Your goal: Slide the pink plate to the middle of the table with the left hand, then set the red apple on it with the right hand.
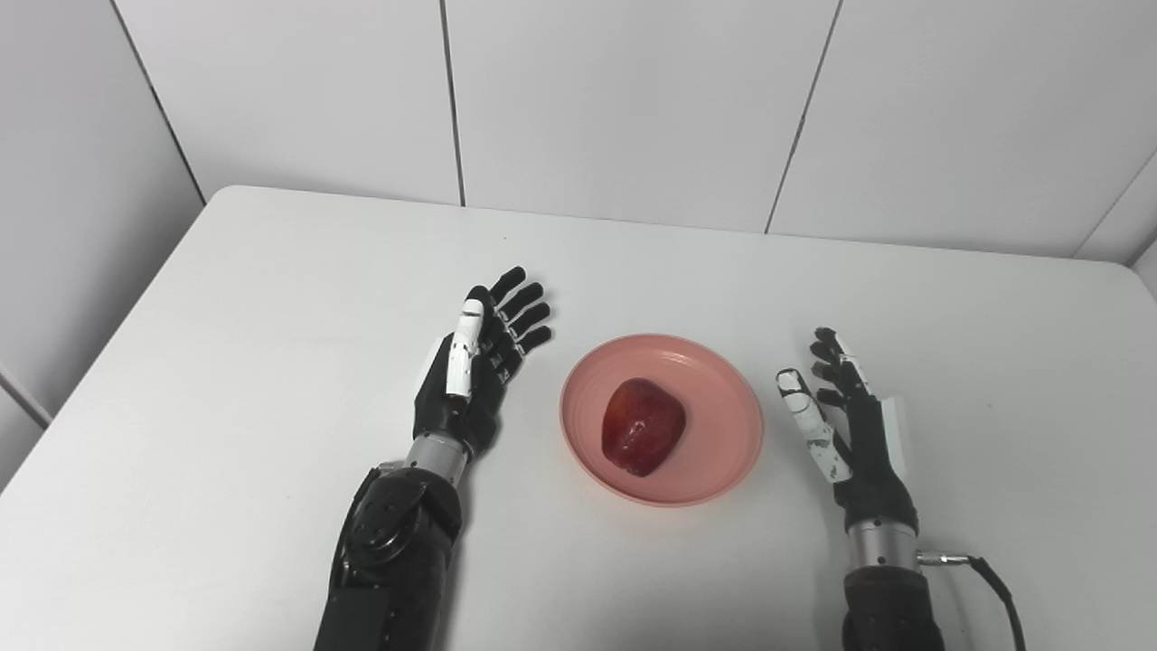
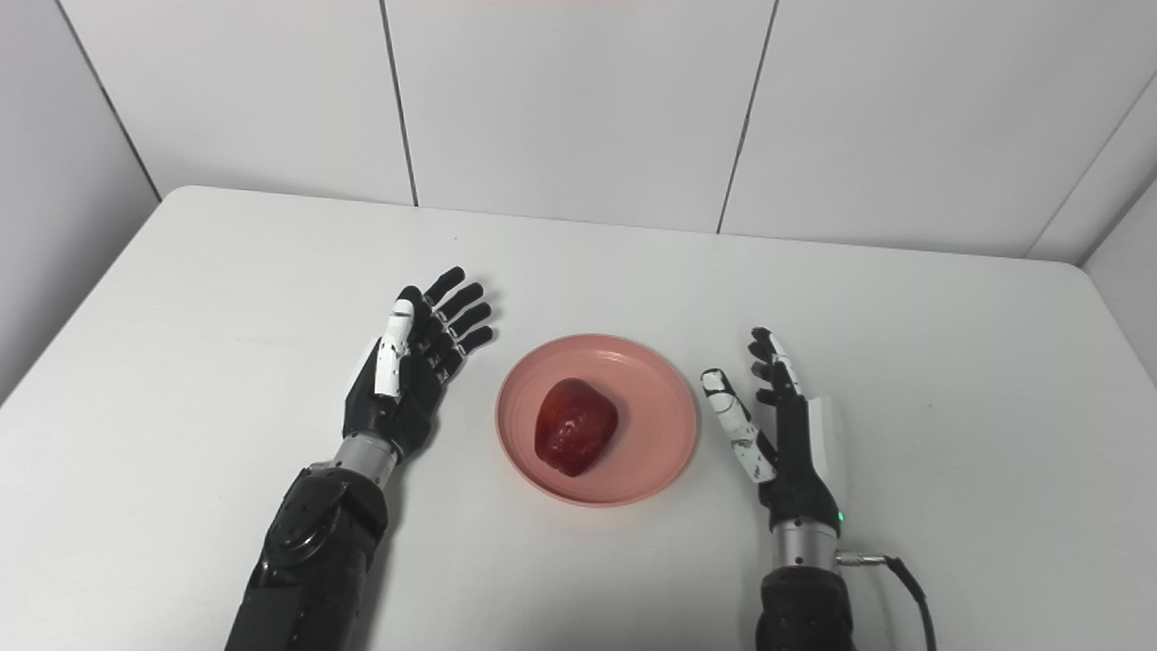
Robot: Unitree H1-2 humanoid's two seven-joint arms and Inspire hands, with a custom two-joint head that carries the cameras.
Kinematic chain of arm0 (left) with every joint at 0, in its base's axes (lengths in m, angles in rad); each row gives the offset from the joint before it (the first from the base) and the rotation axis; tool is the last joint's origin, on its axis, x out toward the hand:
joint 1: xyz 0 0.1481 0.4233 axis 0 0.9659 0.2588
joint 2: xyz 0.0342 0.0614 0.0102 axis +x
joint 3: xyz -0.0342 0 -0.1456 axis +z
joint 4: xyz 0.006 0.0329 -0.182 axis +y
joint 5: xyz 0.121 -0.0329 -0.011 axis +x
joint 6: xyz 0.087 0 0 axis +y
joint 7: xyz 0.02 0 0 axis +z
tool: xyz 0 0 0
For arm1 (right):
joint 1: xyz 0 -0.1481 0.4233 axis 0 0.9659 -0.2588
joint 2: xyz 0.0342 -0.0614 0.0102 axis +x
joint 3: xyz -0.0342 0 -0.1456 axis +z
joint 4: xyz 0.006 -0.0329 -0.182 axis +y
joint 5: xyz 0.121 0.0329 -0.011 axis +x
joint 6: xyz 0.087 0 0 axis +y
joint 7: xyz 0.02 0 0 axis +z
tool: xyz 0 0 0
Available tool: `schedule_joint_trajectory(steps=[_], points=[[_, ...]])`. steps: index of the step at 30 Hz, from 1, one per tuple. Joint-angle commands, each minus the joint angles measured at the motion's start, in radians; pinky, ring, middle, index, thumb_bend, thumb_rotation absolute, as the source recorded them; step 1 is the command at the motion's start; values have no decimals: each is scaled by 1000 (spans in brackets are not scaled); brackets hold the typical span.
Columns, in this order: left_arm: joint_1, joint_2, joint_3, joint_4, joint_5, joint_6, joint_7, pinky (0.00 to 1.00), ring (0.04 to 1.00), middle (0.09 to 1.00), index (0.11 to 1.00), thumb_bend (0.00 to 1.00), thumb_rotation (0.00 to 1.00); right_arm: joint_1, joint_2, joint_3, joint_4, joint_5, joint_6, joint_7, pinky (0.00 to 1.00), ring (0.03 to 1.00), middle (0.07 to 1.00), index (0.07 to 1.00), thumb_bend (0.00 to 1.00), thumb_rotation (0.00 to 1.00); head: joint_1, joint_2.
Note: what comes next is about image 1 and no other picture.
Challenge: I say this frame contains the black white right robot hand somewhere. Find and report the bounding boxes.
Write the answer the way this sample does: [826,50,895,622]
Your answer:
[776,327,920,534]

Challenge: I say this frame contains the pink round plate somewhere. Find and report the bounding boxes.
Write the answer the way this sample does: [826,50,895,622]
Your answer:
[559,334,765,507]

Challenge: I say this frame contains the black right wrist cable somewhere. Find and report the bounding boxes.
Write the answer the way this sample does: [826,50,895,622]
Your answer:
[917,550,1027,651]

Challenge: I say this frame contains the red apple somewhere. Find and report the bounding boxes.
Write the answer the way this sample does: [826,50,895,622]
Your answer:
[601,377,688,477]

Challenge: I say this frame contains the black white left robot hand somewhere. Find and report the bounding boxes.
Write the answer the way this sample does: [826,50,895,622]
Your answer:
[413,266,554,458]

